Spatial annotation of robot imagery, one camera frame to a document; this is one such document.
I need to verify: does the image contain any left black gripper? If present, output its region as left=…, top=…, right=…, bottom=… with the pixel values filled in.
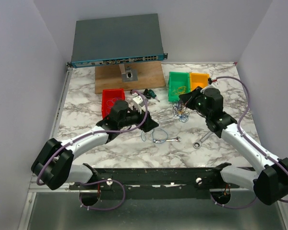
left=119, top=105, right=159, bottom=132

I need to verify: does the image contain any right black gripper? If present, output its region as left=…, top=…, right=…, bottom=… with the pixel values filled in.
left=180, top=86, right=210, bottom=118

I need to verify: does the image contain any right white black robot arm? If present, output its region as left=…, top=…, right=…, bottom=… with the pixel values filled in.
left=179, top=87, right=288, bottom=205

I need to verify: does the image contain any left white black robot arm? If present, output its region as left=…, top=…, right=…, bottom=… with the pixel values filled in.
left=31, top=100, right=159, bottom=190

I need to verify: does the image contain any green plastic bin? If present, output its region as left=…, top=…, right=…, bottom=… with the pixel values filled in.
left=168, top=71, right=190, bottom=102

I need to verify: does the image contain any orange plastic bin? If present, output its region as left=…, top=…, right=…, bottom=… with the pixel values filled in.
left=189, top=73, right=210, bottom=91

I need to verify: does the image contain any silver open-end wrench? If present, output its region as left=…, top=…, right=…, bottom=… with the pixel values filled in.
left=153, top=137, right=181, bottom=144

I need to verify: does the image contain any wooden board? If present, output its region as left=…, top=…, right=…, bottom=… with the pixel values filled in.
left=95, top=61, right=166, bottom=94

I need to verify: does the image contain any silver ratchet wrench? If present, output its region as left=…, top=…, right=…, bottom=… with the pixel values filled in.
left=193, top=131, right=213, bottom=149

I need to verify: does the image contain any red plastic bin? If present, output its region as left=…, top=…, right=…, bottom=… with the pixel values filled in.
left=101, top=88, right=125, bottom=118

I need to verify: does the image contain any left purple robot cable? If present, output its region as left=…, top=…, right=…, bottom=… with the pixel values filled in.
left=36, top=89, right=150, bottom=211

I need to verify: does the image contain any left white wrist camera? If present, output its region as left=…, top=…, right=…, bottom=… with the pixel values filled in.
left=132, top=96, right=145, bottom=114

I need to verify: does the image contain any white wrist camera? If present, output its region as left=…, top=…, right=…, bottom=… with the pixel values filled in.
left=207, top=77, right=217, bottom=86
left=132, top=96, right=145, bottom=114

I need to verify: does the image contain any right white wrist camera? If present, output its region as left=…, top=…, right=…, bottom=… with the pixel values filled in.
left=207, top=77, right=217, bottom=86

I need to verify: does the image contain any green handled screwdriver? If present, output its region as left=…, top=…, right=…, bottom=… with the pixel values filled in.
left=144, top=89, right=160, bottom=102

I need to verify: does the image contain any grey metal bracket stand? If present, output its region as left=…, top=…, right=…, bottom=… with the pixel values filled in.
left=119, top=64, right=138, bottom=82

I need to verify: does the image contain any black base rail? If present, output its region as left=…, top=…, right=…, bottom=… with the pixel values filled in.
left=69, top=164, right=231, bottom=204

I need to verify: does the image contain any grey blue network switch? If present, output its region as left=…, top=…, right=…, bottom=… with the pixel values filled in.
left=68, top=13, right=168, bottom=69

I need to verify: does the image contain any aluminium extrusion frame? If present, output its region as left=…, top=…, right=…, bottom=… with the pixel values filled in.
left=17, top=62, right=74, bottom=230

